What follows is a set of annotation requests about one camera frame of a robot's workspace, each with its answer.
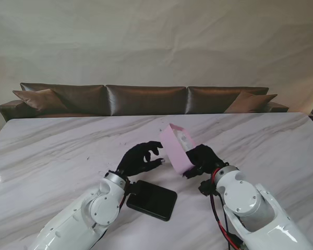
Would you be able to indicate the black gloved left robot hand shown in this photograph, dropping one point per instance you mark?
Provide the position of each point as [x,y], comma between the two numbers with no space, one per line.
[133,162]

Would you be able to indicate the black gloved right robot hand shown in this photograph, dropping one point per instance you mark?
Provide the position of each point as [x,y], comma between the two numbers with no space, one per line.
[206,159]

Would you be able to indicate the printed tissue pack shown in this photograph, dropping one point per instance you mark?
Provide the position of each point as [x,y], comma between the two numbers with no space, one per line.
[184,139]

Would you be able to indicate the pink tissue box cover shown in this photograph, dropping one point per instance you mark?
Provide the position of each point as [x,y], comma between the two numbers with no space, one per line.
[174,153]

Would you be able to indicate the black tissue box base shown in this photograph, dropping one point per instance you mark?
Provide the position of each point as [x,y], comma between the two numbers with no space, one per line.
[156,201]

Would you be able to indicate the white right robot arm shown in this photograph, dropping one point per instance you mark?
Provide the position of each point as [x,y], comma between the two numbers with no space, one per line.
[255,208]

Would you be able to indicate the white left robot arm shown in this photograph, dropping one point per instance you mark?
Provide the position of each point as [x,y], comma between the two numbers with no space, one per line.
[88,216]

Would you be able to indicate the brown leather sofa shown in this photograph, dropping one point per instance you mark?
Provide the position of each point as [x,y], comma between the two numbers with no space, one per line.
[146,100]

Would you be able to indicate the brown throw pillow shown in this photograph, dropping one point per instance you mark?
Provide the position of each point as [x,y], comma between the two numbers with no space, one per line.
[250,102]
[41,100]

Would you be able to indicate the beige wrinkled backdrop cloth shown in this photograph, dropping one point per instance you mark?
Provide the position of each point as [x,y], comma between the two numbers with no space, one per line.
[156,39]

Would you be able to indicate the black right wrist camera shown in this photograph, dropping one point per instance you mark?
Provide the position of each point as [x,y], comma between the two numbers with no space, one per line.
[205,188]

